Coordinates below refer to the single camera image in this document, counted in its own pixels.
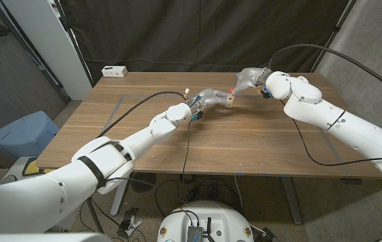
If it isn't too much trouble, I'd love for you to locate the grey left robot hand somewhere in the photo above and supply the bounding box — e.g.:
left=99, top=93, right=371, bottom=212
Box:
left=187, top=88, right=229, bottom=115

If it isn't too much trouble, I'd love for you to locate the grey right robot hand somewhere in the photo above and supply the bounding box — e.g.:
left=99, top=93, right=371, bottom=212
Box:
left=231, top=67, right=273, bottom=97

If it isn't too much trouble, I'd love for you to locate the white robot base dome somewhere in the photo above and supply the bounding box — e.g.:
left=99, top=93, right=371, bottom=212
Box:
left=157, top=200, right=255, bottom=242

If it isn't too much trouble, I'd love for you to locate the black backdrop curtain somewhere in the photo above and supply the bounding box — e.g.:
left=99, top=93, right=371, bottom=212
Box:
left=58, top=0, right=350, bottom=83

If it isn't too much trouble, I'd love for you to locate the grey tape outline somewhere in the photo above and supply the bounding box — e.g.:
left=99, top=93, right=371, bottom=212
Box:
left=102, top=94, right=350, bottom=177

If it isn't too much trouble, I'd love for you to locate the black backdrop stand pole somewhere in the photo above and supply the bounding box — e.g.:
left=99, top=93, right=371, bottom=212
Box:
left=52, top=0, right=95, bottom=88
left=310, top=0, right=358, bottom=73

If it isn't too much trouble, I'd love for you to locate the white power strip box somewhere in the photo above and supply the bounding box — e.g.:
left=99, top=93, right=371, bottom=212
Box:
left=101, top=65, right=128, bottom=78

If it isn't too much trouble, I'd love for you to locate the round black floor fan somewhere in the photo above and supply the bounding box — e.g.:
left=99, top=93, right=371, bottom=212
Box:
left=130, top=172, right=157, bottom=194

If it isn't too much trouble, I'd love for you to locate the grey table leg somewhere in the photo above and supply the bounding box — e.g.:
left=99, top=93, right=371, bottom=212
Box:
left=280, top=177, right=303, bottom=225

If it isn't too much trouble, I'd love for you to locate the grey electronics box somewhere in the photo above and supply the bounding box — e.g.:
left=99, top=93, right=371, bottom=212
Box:
left=186, top=225, right=204, bottom=242

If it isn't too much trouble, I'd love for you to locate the white table leg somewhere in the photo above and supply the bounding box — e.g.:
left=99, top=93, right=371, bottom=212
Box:
left=110, top=183, right=130, bottom=216

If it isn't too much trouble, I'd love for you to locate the black and white floor gadget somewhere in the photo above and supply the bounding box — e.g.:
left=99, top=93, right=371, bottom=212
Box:
left=117, top=206, right=144, bottom=239

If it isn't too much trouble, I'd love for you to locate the black floor device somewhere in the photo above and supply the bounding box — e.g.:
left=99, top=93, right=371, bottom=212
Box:
left=261, top=227, right=278, bottom=242

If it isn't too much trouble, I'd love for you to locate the white column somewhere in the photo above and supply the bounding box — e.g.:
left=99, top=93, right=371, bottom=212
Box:
left=1, top=0, right=93, bottom=101

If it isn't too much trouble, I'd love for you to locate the blue plastic bin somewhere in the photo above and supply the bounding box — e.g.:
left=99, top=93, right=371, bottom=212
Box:
left=0, top=110, right=60, bottom=161

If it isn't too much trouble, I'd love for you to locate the dark grey door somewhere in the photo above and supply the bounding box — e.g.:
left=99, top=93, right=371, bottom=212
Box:
left=0, top=0, right=71, bottom=142

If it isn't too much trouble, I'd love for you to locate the white robot torso edge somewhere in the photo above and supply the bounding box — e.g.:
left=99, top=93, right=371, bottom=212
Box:
left=0, top=233, right=113, bottom=242

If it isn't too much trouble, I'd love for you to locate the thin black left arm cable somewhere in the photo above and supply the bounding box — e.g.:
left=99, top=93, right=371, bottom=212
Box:
left=181, top=119, right=195, bottom=184

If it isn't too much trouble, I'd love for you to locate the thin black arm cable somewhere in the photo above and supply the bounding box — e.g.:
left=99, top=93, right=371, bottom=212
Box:
left=291, top=117, right=382, bottom=167
left=181, top=119, right=195, bottom=184

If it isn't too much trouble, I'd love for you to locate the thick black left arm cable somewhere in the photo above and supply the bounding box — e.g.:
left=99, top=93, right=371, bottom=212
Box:
left=95, top=91, right=188, bottom=138

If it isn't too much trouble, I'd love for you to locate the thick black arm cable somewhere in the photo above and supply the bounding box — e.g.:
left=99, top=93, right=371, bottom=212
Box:
left=267, top=44, right=382, bottom=99
left=95, top=91, right=188, bottom=138

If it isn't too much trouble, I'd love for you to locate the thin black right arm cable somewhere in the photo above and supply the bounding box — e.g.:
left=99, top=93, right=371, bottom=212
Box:
left=291, top=117, right=382, bottom=167

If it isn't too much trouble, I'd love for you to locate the black floor cable bundle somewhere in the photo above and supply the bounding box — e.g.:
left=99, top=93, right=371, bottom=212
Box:
left=153, top=173, right=244, bottom=219

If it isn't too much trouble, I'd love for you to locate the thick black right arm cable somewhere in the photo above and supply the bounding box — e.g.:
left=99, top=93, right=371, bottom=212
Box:
left=267, top=44, right=382, bottom=99

